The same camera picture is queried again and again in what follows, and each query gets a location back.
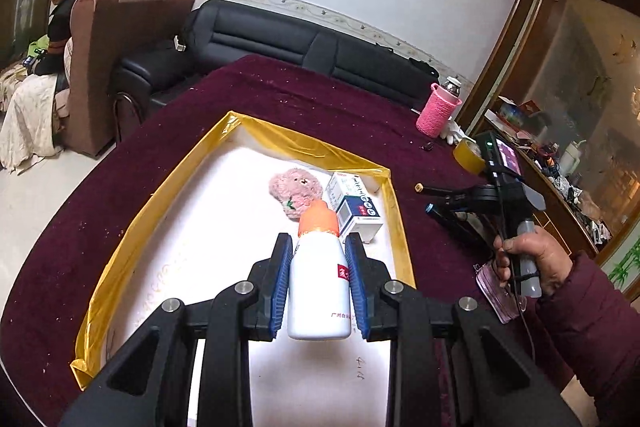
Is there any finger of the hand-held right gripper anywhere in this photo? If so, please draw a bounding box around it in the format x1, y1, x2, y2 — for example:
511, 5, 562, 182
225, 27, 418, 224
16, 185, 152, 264
414, 183, 481, 201
426, 203, 497, 253

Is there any pink plush toy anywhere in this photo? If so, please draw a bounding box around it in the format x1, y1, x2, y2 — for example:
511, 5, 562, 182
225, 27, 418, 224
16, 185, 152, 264
269, 168, 323, 222

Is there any white bottle orange cap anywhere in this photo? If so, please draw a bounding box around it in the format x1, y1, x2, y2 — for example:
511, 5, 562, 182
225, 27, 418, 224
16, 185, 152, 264
287, 199, 353, 342

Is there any brown armchair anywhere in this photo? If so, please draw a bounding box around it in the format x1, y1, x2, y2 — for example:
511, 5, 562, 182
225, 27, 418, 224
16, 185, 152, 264
62, 0, 197, 158

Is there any flat white medicine box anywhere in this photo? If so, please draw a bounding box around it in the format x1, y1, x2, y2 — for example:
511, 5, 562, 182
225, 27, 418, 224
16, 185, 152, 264
324, 171, 373, 208

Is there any person's right forearm maroon sleeve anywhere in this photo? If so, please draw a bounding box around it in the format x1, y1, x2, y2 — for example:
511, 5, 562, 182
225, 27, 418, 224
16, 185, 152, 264
535, 252, 640, 427

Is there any yellow tape roll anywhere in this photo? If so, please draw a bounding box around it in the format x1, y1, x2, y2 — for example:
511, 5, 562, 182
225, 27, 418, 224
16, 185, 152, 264
452, 138, 487, 175

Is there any bottle in pink knit cover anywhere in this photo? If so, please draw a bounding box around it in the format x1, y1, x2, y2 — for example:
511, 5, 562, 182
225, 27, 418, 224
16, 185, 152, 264
416, 76, 463, 138

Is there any black leather sofa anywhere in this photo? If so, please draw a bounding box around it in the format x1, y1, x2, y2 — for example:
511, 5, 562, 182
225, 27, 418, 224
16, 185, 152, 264
112, 0, 441, 118

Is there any person's right hand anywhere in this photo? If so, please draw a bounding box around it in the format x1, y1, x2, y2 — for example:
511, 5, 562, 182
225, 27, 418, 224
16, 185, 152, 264
492, 224, 573, 298

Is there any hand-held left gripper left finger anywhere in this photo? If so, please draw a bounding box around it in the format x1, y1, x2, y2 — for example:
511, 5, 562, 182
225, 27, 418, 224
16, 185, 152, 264
59, 233, 293, 427

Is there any white box blue dotted label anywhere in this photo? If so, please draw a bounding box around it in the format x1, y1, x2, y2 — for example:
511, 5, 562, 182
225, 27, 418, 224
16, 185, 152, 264
334, 194, 385, 244

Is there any white glove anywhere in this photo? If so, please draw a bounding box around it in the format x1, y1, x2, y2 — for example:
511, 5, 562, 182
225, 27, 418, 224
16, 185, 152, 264
440, 119, 473, 145

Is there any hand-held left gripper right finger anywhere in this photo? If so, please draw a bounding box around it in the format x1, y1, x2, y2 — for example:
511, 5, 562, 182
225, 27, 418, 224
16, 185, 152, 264
345, 233, 583, 427

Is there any white plastic bottle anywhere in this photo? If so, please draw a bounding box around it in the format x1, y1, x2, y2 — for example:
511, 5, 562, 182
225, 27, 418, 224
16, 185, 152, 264
557, 139, 586, 178

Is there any pink plastic packet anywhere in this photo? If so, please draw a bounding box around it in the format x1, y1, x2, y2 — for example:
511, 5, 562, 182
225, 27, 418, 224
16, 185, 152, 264
475, 262, 526, 324

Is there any clutter of small items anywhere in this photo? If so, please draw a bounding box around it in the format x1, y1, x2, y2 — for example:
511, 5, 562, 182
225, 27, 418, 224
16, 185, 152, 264
485, 97, 611, 248

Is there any bamboo print panel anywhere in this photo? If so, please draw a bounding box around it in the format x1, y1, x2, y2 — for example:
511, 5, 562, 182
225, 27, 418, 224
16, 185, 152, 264
607, 239, 640, 303

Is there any maroon tablecloth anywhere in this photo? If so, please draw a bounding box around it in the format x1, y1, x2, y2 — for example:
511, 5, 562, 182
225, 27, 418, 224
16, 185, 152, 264
0, 54, 576, 427

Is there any black bag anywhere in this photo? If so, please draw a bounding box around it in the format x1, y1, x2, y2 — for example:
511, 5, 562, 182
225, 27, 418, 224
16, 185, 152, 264
407, 57, 441, 80

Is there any yellow-rimmed white tray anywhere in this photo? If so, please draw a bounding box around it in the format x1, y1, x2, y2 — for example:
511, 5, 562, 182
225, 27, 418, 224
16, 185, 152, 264
70, 111, 417, 390

